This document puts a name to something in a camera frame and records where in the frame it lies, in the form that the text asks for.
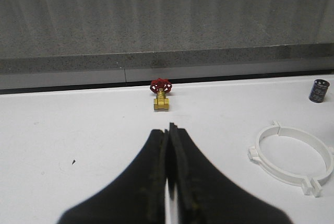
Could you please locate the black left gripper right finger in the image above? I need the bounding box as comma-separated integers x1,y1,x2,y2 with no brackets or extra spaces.
166,123,291,223

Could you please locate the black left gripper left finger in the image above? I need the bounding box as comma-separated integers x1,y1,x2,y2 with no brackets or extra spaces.
59,129,168,223

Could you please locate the brass valve red handwheel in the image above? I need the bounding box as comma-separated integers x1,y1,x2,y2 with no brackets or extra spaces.
150,78,172,110

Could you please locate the black cylindrical capacitor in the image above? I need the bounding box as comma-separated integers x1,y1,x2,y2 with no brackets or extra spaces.
308,79,330,103

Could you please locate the white half pipe clamp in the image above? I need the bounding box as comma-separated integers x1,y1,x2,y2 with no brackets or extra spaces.
274,126,333,197
247,121,314,196

